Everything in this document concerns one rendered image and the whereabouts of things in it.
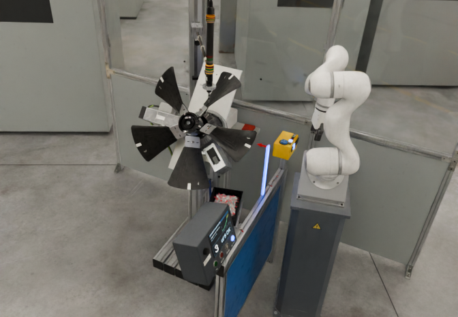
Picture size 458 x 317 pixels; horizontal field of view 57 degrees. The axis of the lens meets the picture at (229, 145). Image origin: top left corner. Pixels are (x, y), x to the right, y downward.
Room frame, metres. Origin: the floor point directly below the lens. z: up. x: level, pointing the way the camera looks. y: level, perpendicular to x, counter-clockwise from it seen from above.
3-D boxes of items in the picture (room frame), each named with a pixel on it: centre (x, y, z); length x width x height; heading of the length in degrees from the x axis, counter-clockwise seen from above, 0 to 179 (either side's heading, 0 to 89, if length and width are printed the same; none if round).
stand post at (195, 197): (2.10, 0.20, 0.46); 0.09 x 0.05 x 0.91; 66
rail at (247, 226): (1.71, -0.17, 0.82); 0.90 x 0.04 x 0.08; 156
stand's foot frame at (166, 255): (2.18, 0.16, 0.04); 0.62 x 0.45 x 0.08; 156
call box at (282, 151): (2.07, -0.33, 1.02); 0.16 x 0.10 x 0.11; 156
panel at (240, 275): (1.71, -0.17, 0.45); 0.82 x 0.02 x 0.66; 156
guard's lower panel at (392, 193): (2.60, -0.18, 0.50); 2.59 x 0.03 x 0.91; 66
